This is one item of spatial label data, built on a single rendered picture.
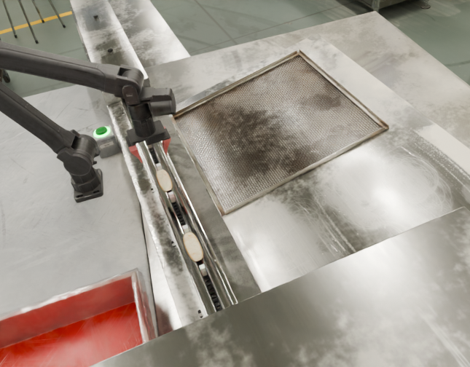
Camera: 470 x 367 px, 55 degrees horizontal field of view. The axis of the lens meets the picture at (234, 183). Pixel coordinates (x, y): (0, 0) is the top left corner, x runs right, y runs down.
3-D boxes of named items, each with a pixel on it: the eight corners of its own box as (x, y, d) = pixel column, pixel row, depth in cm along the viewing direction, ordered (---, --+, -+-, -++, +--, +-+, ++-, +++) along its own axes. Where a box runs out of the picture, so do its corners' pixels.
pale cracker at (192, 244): (180, 236, 119) (179, 233, 118) (194, 231, 119) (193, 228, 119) (192, 263, 112) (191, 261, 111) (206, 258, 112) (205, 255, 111)
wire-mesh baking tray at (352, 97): (170, 119, 152) (168, 115, 151) (300, 52, 155) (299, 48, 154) (221, 217, 117) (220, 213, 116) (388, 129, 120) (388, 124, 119)
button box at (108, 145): (100, 154, 159) (89, 129, 152) (122, 146, 161) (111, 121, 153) (103, 167, 153) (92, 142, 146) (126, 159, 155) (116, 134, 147)
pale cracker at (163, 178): (154, 172, 138) (153, 170, 137) (165, 168, 139) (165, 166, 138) (162, 193, 131) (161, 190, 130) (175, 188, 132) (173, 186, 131)
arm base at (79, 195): (76, 178, 146) (75, 203, 137) (66, 159, 141) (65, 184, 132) (102, 171, 147) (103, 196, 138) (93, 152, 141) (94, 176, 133)
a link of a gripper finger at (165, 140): (175, 157, 133) (169, 132, 127) (152, 165, 132) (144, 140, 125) (170, 145, 138) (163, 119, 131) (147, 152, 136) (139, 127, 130)
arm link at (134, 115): (126, 92, 122) (122, 103, 118) (151, 89, 121) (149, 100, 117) (132, 113, 127) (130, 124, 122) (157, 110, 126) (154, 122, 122)
